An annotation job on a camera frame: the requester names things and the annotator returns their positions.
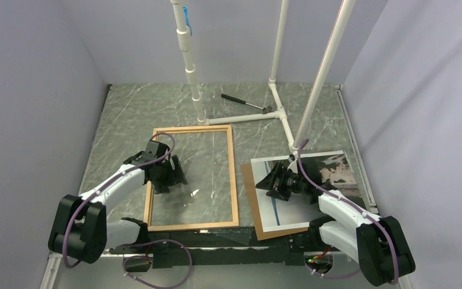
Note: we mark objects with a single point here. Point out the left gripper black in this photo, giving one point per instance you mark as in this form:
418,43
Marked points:
175,177

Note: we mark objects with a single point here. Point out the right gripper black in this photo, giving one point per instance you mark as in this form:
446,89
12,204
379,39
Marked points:
278,171

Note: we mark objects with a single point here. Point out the glossy landscape photo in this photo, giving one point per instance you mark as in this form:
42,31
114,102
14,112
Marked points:
331,170

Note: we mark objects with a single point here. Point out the wooden picture frame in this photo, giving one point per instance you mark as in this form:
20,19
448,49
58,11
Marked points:
233,179

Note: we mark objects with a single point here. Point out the clear acrylic glazing sheet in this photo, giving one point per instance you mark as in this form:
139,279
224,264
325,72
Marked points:
203,191

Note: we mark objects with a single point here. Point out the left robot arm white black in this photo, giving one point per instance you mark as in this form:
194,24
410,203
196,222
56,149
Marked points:
80,229

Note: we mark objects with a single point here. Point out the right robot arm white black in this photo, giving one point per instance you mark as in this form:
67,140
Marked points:
377,244

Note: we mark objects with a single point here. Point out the brown backing board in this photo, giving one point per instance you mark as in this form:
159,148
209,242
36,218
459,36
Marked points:
248,180

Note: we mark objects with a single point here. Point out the white PVC pipe stand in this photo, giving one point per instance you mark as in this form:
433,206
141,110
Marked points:
184,40

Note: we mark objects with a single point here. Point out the blue clip on pipe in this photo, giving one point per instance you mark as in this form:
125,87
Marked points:
187,23

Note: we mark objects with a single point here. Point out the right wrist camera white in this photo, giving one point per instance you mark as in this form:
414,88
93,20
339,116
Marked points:
293,157

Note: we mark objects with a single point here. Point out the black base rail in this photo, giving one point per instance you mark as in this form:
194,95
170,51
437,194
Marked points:
228,246

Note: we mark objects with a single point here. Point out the black handled hammer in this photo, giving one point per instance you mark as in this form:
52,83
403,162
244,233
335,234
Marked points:
264,110

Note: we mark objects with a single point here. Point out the aluminium extrusion rail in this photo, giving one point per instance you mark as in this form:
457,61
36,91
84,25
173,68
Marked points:
136,271

